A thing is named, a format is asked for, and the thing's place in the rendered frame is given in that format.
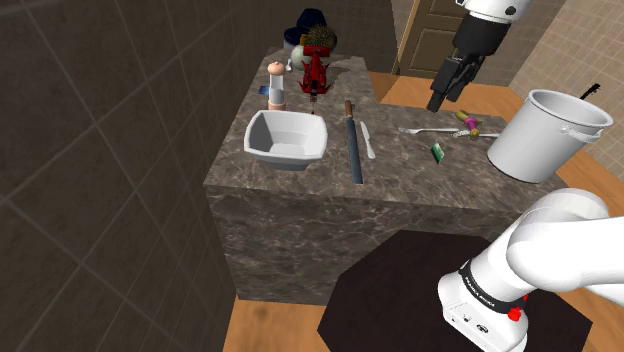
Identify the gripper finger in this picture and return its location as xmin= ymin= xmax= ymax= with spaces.
xmin=425 ymin=55 xmax=463 ymax=114
xmin=444 ymin=54 xmax=489 ymax=104

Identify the purple and yellow tool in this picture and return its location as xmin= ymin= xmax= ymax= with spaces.
xmin=455 ymin=109 xmax=483 ymax=139

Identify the silver fork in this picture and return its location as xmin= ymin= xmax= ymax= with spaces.
xmin=397 ymin=126 xmax=460 ymax=136

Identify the brown wooden door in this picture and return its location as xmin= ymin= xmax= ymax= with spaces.
xmin=391 ymin=0 xmax=470 ymax=80

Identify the silver table knife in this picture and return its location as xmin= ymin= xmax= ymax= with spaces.
xmin=452 ymin=129 xmax=502 ymax=140

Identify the white plastic knife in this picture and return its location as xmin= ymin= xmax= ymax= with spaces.
xmin=359 ymin=120 xmax=377 ymax=161

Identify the large white pot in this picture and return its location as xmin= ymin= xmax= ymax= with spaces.
xmin=486 ymin=89 xmax=615 ymax=184

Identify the red spiky figure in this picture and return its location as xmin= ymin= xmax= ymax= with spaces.
xmin=298 ymin=45 xmax=335 ymax=104

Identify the brown spiky ball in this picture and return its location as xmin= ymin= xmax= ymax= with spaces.
xmin=300 ymin=23 xmax=338 ymax=53

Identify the pale green round vase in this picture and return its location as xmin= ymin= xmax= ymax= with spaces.
xmin=290 ymin=43 xmax=314 ymax=70

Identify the white square bowl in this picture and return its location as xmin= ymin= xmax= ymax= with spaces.
xmin=243 ymin=109 xmax=329 ymax=172

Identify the white and pink pepper mill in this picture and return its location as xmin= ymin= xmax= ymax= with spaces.
xmin=266 ymin=61 xmax=287 ymax=112

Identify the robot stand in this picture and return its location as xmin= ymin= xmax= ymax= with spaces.
xmin=317 ymin=228 xmax=594 ymax=352

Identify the long dark brown-handled knife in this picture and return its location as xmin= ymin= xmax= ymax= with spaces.
xmin=343 ymin=99 xmax=365 ymax=185

